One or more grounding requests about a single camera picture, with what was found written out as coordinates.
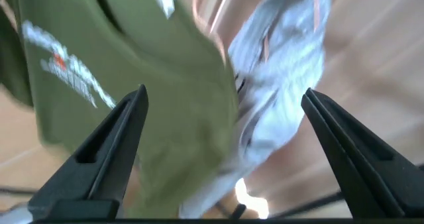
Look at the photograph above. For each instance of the black clothes rack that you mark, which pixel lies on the black clothes rack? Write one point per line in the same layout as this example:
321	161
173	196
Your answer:
311	204

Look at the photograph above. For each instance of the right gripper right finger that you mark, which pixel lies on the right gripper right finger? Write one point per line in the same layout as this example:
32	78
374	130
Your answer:
364	174

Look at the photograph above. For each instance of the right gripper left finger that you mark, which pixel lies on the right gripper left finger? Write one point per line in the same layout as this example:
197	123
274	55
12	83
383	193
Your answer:
89	177

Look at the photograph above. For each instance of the pale grey shorts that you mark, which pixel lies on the pale grey shorts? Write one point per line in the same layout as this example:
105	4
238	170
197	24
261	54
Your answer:
281	68

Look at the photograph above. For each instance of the green long-sleeved shirt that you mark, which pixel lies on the green long-sleeved shirt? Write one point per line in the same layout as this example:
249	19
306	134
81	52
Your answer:
165	85

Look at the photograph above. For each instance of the beige curtain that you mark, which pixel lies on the beige curtain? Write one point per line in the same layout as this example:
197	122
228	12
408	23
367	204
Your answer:
364	51

